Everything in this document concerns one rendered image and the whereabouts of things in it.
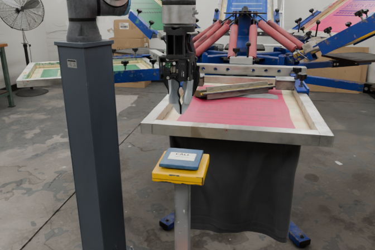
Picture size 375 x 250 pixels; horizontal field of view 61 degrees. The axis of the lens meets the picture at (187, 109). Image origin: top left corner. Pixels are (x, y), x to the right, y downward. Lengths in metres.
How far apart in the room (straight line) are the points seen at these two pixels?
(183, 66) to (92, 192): 1.10
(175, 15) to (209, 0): 4.99
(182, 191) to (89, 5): 0.91
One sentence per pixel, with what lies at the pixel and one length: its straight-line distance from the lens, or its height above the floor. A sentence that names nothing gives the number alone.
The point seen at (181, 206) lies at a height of 0.83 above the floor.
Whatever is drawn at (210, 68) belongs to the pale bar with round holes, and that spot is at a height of 1.02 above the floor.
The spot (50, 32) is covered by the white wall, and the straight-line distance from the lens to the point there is 6.78.
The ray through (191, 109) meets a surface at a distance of 1.27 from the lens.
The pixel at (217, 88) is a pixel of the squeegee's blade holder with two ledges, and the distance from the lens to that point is 1.41.
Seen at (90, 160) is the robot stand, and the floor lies 0.66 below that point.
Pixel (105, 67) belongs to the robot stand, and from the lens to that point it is 1.50.
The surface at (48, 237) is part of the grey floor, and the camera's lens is 2.26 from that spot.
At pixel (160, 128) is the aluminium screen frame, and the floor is 0.97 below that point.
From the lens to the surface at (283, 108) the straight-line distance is 1.33.
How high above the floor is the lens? 1.34
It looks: 18 degrees down
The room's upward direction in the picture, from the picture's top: straight up
